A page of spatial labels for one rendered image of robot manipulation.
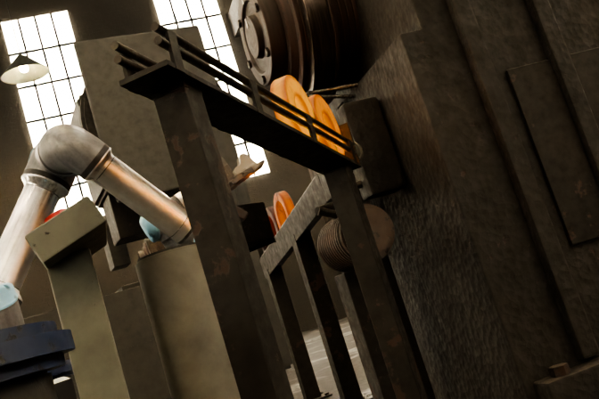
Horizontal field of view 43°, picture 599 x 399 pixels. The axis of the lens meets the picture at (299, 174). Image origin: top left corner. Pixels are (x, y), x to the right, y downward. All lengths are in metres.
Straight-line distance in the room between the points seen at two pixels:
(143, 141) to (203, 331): 3.51
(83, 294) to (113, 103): 3.59
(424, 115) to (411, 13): 0.24
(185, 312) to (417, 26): 0.88
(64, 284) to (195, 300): 0.21
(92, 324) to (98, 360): 0.06
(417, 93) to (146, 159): 3.14
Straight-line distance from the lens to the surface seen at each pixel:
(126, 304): 4.34
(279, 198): 2.78
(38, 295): 12.08
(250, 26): 2.19
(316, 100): 1.64
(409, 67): 1.75
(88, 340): 1.25
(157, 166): 4.71
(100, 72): 4.86
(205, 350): 1.29
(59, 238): 1.20
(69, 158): 1.81
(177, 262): 1.30
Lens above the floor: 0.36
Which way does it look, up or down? 9 degrees up
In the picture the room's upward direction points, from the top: 18 degrees counter-clockwise
